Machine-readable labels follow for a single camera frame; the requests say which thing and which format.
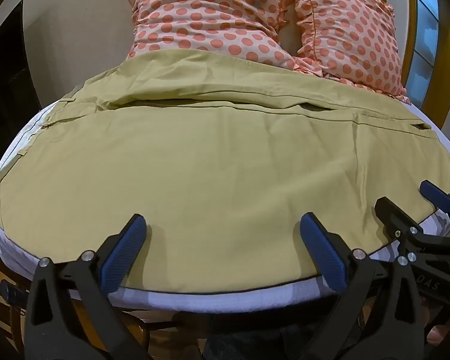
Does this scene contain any window with yellow frame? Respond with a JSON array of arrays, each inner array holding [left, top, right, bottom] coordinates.
[[397, 0, 450, 121]]

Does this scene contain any orange polka dot pillow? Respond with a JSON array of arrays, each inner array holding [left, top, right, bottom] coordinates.
[[127, 0, 298, 73], [285, 0, 412, 103]]

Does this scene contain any white bed mattress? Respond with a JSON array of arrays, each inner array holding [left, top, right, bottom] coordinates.
[[0, 92, 450, 317]]

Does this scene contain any dark cabinet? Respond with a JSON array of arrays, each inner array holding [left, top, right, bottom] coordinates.
[[0, 0, 43, 158]]

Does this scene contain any person's dark clothing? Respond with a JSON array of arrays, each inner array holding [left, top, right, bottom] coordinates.
[[204, 313, 289, 360]]

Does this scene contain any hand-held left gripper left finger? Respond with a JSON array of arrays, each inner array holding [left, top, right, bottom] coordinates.
[[24, 214, 151, 360]]

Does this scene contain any olive green bed sheet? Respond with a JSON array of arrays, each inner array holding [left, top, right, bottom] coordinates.
[[0, 50, 450, 295]]

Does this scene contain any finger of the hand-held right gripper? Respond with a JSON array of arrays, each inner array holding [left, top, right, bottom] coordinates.
[[419, 180, 450, 235], [374, 196, 437, 249]]

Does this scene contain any person's right hand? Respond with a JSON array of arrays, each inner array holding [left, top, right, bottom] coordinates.
[[422, 300, 450, 340]]

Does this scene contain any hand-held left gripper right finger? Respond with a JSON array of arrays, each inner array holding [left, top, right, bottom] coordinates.
[[299, 212, 429, 360]]

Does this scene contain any wooden bed frame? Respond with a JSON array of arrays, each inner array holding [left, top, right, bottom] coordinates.
[[0, 229, 211, 360]]

